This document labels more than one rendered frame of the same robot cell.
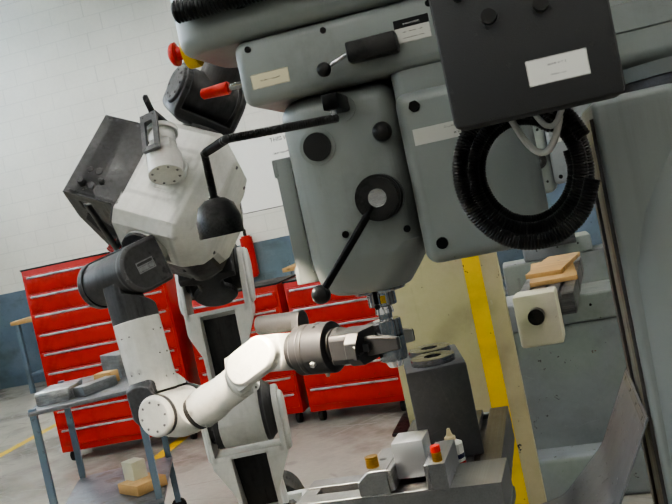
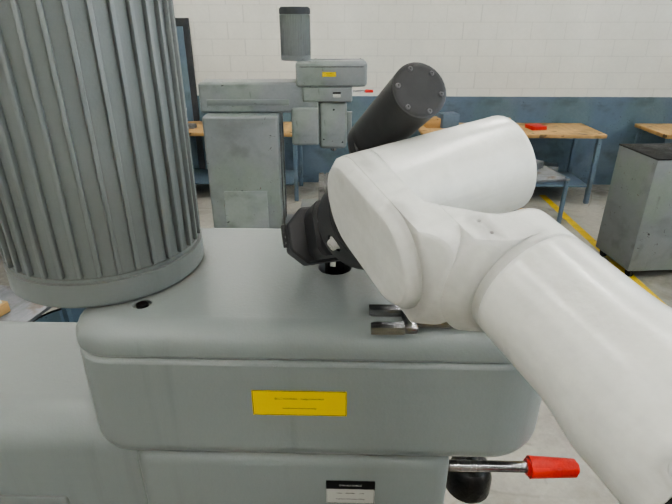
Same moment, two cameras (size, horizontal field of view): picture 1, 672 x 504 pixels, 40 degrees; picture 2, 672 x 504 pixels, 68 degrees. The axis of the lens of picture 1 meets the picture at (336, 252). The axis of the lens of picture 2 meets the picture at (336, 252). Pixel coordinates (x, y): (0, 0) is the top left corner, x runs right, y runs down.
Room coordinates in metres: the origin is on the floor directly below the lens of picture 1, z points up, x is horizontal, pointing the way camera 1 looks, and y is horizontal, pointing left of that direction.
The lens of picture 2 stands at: (1.99, -0.16, 2.14)
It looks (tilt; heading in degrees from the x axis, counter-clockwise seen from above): 25 degrees down; 168
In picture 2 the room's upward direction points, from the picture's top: straight up
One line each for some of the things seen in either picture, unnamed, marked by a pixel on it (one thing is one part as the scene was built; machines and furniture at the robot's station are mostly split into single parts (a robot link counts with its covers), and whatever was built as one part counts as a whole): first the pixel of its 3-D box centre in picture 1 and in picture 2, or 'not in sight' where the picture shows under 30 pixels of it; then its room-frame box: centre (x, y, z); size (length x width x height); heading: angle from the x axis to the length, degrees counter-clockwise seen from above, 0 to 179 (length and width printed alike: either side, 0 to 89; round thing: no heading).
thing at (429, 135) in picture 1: (477, 166); not in sight; (1.45, -0.25, 1.47); 0.24 x 0.19 x 0.26; 167
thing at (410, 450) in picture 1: (413, 453); not in sight; (1.49, -0.06, 1.03); 0.06 x 0.05 x 0.06; 164
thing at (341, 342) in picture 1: (343, 346); not in sight; (1.55, 0.02, 1.22); 0.13 x 0.12 x 0.10; 149
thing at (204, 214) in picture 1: (218, 216); (469, 470); (1.46, 0.17, 1.48); 0.07 x 0.07 x 0.06
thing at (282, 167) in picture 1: (298, 220); not in sight; (1.53, 0.05, 1.44); 0.04 x 0.04 x 0.21; 77
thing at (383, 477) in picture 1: (383, 470); not in sight; (1.51, 0.00, 1.01); 0.12 x 0.06 x 0.04; 164
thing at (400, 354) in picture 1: (391, 342); not in sight; (1.50, -0.06, 1.22); 0.05 x 0.05 x 0.06
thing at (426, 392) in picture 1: (440, 398); not in sight; (1.89, -0.15, 1.02); 0.22 x 0.12 x 0.20; 177
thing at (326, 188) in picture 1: (361, 191); not in sight; (1.50, -0.06, 1.47); 0.21 x 0.19 x 0.32; 167
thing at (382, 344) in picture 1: (381, 345); not in sight; (1.48, -0.04, 1.22); 0.06 x 0.02 x 0.03; 59
